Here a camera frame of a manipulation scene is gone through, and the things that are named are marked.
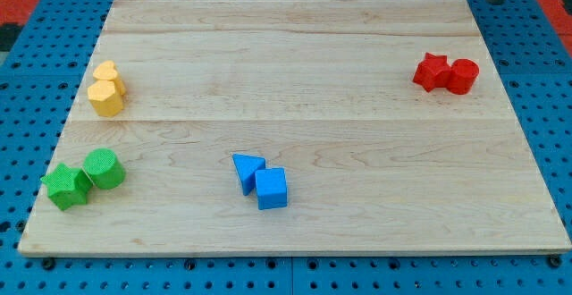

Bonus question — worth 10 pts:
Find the blue triangle block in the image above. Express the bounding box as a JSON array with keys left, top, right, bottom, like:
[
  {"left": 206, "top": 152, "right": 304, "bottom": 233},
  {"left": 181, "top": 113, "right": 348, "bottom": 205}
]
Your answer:
[{"left": 232, "top": 154, "right": 266, "bottom": 196}]

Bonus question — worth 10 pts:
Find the blue cube block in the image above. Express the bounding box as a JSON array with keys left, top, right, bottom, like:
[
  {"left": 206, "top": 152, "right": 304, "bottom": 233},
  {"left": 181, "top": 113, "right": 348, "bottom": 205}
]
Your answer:
[{"left": 255, "top": 168, "right": 288, "bottom": 210}]

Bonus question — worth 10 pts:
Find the wooden board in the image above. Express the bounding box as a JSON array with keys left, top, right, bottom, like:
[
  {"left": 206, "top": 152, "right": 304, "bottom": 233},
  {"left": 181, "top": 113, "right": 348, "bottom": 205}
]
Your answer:
[{"left": 19, "top": 0, "right": 571, "bottom": 258}]

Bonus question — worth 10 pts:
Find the red star block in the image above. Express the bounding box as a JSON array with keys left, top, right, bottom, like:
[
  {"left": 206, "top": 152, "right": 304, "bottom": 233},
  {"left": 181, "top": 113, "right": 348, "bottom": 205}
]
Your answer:
[{"left": 413, "top": 53, "right": 451, "bottom": 92}]

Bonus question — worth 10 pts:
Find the yellow hexagon block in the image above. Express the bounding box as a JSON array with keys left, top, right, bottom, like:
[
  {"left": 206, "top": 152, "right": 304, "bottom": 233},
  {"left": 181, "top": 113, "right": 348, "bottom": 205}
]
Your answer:
[{"left": 88, "top": 80, "right": 124, "bottom": 117}]

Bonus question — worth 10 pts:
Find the green cylinder block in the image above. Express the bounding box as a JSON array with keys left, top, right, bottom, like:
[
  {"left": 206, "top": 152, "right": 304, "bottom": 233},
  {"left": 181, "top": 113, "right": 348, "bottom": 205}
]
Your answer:
[{"left": 83, "top": 148, "right": 126, "bottom": 190}]

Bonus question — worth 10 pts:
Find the red cylinder block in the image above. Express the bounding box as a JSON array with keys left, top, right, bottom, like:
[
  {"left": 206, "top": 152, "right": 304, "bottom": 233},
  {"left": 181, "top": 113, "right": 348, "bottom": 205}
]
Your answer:
[{"left": 446, "top": 58, "right": 480, "bottom": 95}]

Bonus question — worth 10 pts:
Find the yellow heart block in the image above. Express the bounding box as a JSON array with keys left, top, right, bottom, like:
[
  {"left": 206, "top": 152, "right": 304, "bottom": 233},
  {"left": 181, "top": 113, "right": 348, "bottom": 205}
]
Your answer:
[{"left": 92, "top": 60, "right": 126, "bottom": 96}]

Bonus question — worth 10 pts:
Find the green star block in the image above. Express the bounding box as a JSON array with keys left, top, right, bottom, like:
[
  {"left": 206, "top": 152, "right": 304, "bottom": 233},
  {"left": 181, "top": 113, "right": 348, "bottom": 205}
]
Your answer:
[{"left": 40, "top": 163, "right": 93, "bottom": 211}]

